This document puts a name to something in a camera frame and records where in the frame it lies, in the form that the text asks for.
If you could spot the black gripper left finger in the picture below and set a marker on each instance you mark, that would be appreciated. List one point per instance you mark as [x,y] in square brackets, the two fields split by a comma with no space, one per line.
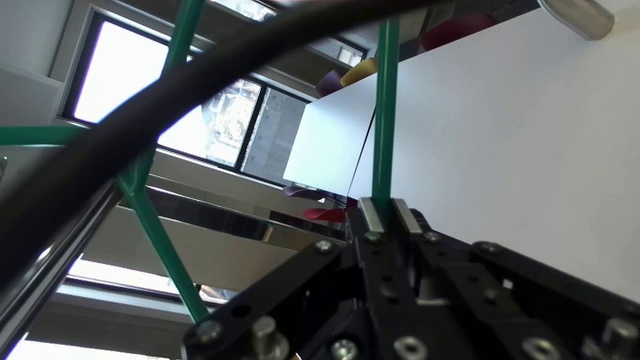
[292,313]

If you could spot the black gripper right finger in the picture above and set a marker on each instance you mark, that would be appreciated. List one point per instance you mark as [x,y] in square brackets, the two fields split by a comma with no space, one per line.
[520,307]

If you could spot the metal rod clothes rack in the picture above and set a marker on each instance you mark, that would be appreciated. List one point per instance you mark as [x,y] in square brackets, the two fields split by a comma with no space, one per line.
[53,267]

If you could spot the white work table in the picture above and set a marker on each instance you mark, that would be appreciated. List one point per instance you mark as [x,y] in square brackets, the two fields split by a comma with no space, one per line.
[520,133]

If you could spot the purple chair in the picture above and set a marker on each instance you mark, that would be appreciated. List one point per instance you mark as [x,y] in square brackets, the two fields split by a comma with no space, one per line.
[330,83]

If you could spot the stainless steel bottle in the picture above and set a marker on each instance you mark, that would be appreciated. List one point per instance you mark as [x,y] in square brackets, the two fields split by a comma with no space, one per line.
[576,16]

